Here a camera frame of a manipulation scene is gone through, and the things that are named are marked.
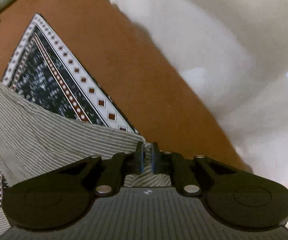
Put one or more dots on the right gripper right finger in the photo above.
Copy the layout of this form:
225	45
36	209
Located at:
179	170

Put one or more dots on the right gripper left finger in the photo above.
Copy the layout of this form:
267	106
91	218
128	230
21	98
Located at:
115	170

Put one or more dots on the grey striped shirt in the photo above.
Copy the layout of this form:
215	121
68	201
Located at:
34	141

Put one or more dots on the dark patterned rug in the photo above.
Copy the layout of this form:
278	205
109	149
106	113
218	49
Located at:
44	71

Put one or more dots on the white curtain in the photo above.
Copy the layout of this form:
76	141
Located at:
234	56

